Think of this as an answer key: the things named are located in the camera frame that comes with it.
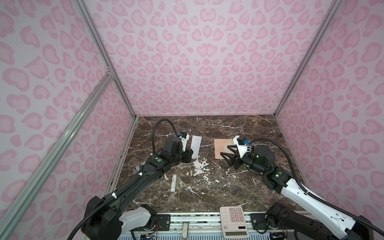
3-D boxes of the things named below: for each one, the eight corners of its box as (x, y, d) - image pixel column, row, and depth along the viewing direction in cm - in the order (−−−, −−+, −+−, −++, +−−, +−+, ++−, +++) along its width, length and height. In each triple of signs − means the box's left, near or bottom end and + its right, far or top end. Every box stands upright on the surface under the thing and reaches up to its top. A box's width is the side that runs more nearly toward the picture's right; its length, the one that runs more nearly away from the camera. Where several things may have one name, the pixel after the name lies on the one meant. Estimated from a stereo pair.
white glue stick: (170, 192, 85) (170, 191, 83) (172, 175, 91) (172, 174, 89) (175, 192, 85) (175, 191, 83) (177, 175, 91) (176, 174, 89)
